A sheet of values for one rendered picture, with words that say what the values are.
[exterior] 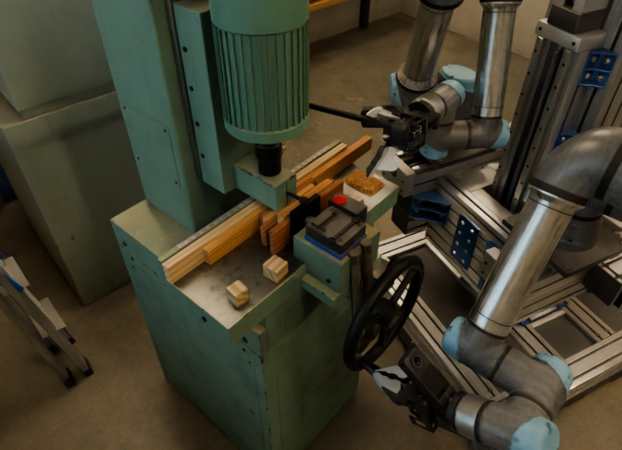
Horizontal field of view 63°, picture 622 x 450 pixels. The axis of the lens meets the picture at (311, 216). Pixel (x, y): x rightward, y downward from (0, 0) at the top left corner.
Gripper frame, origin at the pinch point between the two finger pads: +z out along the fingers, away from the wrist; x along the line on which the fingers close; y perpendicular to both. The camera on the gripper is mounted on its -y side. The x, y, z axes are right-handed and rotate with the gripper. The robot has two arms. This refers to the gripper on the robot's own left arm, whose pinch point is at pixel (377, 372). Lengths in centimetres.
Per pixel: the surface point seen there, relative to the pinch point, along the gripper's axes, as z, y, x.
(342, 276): 5.5, -19.7, 5.9
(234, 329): 14.8, -22.0, -16.3
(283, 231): 19.0, -29.8, 6.1
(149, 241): 56, -34, -9
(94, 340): 138, 12, -26
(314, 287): 13.0, -17.4, 3.1
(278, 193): 20.1, -37.1, 9.7
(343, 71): 214, -7, 228
